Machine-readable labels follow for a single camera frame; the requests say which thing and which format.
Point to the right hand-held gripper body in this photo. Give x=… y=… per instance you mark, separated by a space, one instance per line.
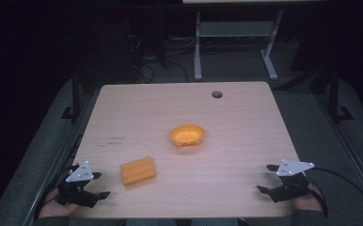
x=291 y=188

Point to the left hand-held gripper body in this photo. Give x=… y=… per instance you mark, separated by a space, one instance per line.
x=76 y=196

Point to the orange ridged block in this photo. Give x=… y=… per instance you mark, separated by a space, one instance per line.
x=138 y=171

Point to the orange plastic bowl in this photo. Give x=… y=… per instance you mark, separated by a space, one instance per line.
x=187 y=135

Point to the person's right hand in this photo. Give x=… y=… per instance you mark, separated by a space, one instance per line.
x=309 y=203

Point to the person's left hand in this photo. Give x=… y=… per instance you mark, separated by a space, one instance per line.
x=54 y=210

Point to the black metal stand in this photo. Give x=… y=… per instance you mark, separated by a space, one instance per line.
x=75 y=94
x=334 y=94

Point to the white metal stand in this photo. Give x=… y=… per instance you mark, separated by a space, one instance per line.
x=236 y=29

